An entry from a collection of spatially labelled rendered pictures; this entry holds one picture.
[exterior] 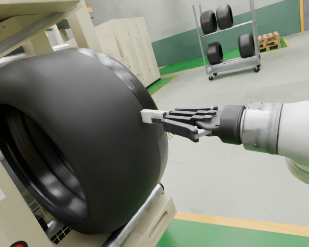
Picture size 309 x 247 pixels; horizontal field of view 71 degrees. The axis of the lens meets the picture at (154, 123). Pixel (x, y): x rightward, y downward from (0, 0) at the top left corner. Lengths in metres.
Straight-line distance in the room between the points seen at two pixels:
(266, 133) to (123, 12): 13.28
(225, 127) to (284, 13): 11.25
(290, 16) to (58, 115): 11.39
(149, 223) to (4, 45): 0.83
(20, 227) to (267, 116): 0.56
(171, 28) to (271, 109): 12.02
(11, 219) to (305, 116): 0.60
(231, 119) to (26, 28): 0.90
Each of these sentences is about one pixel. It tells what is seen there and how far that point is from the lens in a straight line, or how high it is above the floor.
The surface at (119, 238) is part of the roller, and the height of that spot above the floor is 0.91.
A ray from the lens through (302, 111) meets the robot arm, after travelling 0.39.
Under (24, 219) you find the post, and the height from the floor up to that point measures 1.11.
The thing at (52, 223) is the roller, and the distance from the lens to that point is 0.91.
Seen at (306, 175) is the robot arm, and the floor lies 1.08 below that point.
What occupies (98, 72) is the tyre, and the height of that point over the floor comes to 1.36.
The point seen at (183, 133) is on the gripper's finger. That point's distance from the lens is 0.43.
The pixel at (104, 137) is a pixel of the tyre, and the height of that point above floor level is 1.24.
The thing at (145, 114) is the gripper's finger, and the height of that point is 1.24.
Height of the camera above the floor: 1.39
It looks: 20 degrees down
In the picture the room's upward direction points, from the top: 18 degrees counter-clockwise
